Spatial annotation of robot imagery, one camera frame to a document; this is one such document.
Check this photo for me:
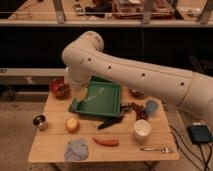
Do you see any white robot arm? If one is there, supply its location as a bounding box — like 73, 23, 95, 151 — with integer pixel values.
62, 31, 213, 129

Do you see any green plastic tray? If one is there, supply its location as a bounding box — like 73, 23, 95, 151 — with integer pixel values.
68, 81, 121, 118

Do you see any dark bowl with food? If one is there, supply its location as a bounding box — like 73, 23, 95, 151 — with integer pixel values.
129, 89, 145, 98

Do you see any yellow apple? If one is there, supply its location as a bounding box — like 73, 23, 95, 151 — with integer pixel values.
65, 118, 80, 133

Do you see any white cup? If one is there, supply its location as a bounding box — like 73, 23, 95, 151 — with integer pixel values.
134, 119, 152, 140

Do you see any orange carrot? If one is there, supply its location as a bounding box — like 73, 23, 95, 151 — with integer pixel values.
93, 137, 119, 147

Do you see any wooden table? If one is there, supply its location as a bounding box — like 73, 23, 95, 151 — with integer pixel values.
28, 93, 179, 163

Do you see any blue grey cloth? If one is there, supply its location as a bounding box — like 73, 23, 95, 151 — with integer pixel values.
64, 139, 89, 162

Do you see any metal can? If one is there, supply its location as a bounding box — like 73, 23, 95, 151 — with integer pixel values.
33, 115, 48, 131

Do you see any black foot pedal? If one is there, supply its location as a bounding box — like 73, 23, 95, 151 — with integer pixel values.
187, 125, 212, 144

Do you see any brown chain pile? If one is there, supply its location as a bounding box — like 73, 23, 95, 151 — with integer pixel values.
120, 102, 149, 121

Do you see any black cable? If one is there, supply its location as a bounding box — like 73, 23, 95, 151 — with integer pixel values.
169, 113, 213, 171

